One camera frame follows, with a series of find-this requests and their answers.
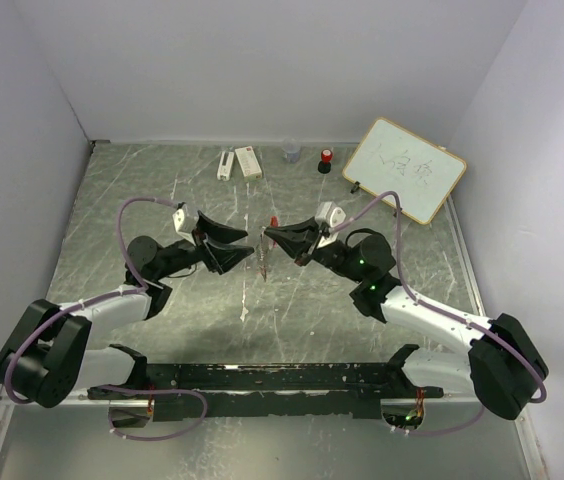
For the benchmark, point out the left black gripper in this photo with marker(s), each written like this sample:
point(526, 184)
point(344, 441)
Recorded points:
point(218, 259)

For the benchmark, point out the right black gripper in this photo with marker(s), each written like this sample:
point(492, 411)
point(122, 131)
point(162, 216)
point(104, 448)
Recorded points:
point(298, 240)

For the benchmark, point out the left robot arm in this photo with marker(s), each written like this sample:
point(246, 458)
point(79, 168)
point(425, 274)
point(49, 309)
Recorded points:
point(49, 353)

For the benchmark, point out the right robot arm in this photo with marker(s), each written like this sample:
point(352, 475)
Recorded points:
point(493, 359)

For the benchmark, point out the red black stamp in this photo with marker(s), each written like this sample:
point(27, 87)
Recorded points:
point(324, 165)

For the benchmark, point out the white stapler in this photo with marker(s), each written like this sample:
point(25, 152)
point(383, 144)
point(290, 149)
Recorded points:
point(225, 165)

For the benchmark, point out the white staples box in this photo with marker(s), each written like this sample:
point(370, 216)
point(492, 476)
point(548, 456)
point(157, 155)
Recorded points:
point(248, 163)

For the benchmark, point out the clear paperclip jar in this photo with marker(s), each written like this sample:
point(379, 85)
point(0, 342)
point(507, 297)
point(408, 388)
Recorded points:
point(291, 149)

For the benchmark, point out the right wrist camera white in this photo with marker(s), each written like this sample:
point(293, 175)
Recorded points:
point(328, 216)

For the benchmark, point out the small whiteboard wood frame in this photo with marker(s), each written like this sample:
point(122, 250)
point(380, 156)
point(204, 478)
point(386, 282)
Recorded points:
point(389, 157)

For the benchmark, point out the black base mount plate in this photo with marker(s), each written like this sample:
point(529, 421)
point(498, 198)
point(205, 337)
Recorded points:
point(291, 389)

